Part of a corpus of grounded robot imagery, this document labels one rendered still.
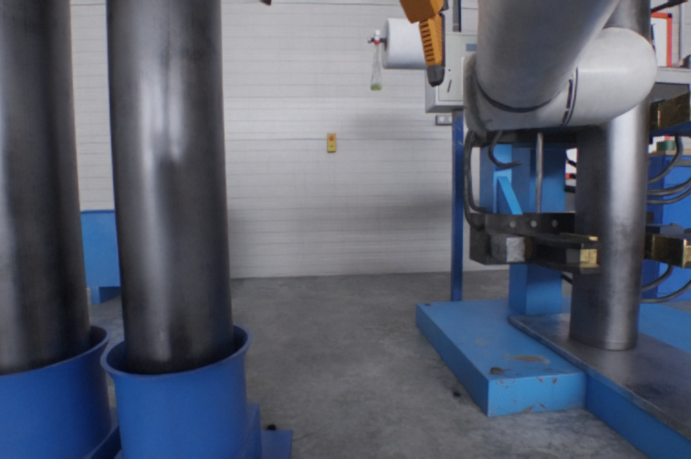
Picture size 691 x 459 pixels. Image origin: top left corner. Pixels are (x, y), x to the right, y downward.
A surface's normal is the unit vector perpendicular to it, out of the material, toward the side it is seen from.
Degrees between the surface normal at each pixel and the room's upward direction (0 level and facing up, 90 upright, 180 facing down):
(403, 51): 124
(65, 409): 90
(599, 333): 90
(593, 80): 103
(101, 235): 90
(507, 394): 90
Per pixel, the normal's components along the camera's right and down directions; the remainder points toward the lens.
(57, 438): 0.80, 0.04
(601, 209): -0.77, 0.07
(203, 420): 0.61, 0.06
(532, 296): 0.07, 0.08
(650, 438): -1.00, 0.02
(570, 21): 0.07, 1.00
